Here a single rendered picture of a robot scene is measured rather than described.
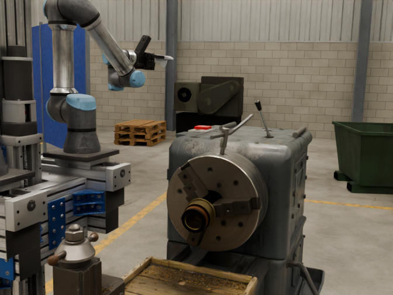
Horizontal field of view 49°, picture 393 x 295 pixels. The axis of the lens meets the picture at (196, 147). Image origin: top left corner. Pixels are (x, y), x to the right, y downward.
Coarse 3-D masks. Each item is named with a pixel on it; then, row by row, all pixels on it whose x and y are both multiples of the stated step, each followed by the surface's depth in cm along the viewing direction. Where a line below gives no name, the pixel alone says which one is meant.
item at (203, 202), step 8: (192, 200) 128; (200, 200) 127; (192, 208) 122; (200, 208) 123; (208, 208) 125; (184, 216) 124; (192, 216) 129; (200, 216) 122; (208, 216) 124; (184, 224) 124; (192, 224) 127; (200, 224) 127; (208, 224) 125; (192, 232) 124
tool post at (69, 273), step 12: (60, 264) 84; (72, 264) 83; (84, 264) 84; (96, 264) 86; (60, 276) 84; (72, 276) 83; (84, 276) 83; (96, 276) 87; (60, 288) 85; (72, 288) 84; (84, 288) 83; (96, 288) 87
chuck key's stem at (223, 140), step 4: (224, 128) 135; (228, 128) 136; (224, 132) 135; (228, 132) 136; (224, 136) 135; (220, 140) 136; (224, 140) 136; (220, 144) 136; (224, 144) 136; (220, 148) 137; (224, 148) 137; (220, 152) 137; (224, 152) 137
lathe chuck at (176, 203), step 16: (192, 160) 137; (208, 160) 135; (224, 160) 133; (240, 160) 137; (176, 176) 140; (208, 176) 135; (224, 176) 133; (240, 176) 131; (256, 176) 136; (176, 192) 141; (224, 192) 134; (240, 192) 132; (256, 192) 130; (176, 208) 141; (176, 224) 142; (224, 224) 136; (240, 224) 134; (256, 224) 132; (208, 240) 139; (224, 240) 137; (240, 240) 134
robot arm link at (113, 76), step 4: (108, 68) 200; (112, 68) 198; (108, 72) 200; (112, 72) 199; (116, 72) 198; (108, 76) 200; (112, 76) 198; (116, 76) 196; (108, 80) 201; (112, 80) 198; (116, 80) 196; (108, 84) 201; (112, 84) 199; (116, 84) 198; (108, 88) 202; (112, 88) 200; (116, 88) 200; (120, 88) 201
